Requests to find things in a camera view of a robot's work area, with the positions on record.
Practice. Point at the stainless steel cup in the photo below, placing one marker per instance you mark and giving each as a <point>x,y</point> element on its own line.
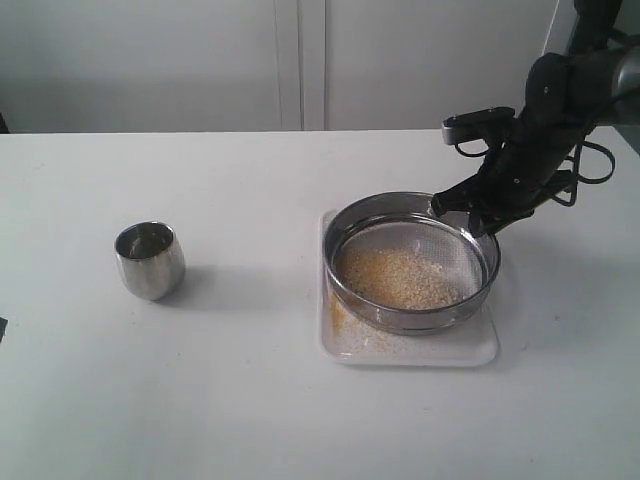
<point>150,260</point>

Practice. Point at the round steel mesh sieve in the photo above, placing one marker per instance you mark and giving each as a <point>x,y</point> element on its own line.
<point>391,206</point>

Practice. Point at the yellow-white powder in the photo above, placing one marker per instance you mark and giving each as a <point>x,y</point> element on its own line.
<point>395,290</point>

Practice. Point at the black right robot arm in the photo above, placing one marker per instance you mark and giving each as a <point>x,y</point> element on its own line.
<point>595,86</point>

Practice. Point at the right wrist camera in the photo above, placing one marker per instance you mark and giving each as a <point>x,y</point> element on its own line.
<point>490,125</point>

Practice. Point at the clear plastic tray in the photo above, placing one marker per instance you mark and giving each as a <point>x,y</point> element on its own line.
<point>380,350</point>

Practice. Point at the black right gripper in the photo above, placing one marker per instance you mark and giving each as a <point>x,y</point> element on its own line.
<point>525,174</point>

